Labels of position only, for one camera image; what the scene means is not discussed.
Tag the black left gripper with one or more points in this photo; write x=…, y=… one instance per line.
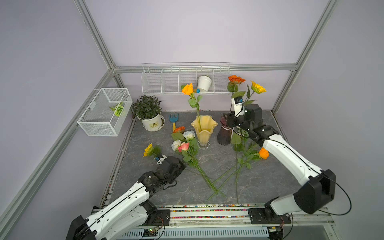
x=179, y=168

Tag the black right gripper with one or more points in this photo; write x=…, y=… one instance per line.
x=231, y=120

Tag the dark red glass vase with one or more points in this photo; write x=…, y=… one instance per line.
x=225, y=132

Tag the yellow ruffled glass vase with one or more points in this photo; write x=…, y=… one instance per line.
x=204, y=127

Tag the orange yellow rose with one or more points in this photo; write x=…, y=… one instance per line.
x=194, y=100

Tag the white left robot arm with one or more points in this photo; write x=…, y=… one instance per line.
x=131, y=209

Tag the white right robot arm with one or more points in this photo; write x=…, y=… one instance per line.
x=317, y=186

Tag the white rose left lower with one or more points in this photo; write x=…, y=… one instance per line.
x=176, y=144

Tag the white rose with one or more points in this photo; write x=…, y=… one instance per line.
x=176, y=144
x=189, y=135

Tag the white rose left upper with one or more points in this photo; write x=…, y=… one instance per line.
x=189, y=135

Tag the orange rose right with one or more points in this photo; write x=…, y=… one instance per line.
x=263, y=153

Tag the white empty flower pot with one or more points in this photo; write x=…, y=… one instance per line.
x=204, y=84

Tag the blue yellow toy rake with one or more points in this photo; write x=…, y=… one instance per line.
x=173, y=119

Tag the potted green plant white pot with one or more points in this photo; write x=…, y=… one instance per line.
x=148, y=110

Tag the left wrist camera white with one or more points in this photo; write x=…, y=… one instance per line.
x=160, y=159

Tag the white wire wall shelf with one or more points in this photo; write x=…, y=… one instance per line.
x=169, y=78

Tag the white wire side basket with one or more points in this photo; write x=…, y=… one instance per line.
x=106, y=113

